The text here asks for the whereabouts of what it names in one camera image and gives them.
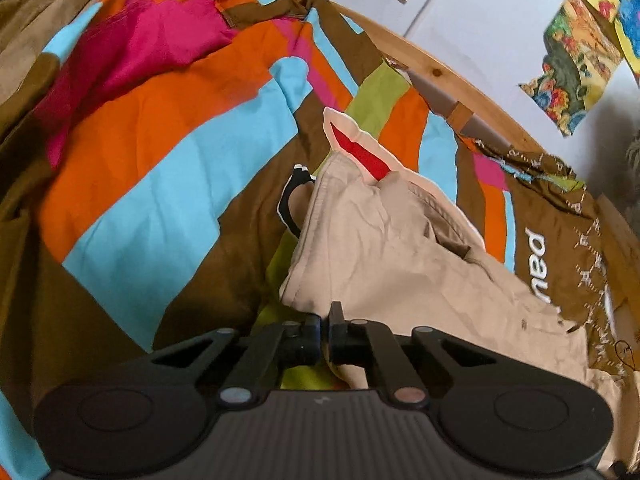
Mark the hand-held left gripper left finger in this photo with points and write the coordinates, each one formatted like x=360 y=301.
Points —
x=310 y=342

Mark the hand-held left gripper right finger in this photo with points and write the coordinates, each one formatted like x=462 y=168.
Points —
x=340 y=342

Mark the beige pants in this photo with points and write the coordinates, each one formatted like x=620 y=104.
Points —
x=400 y=260

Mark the colourful patchwork blanket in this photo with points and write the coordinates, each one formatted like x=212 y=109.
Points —
x=150 y=160

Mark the brown printed cloth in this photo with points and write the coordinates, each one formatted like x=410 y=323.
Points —
x=560 y=220

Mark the grey shaggy object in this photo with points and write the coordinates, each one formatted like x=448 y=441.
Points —
x=633 y=160

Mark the tan brown cloth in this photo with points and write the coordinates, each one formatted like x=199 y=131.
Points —
x=30 y=15

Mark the wooden bed frame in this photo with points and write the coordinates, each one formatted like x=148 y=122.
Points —
x=435 y=70

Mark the colourful wall poster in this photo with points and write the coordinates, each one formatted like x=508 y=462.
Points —
x=570 y=60

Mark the yellow and blue wall poster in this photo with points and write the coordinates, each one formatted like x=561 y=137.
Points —
x=612 y=2

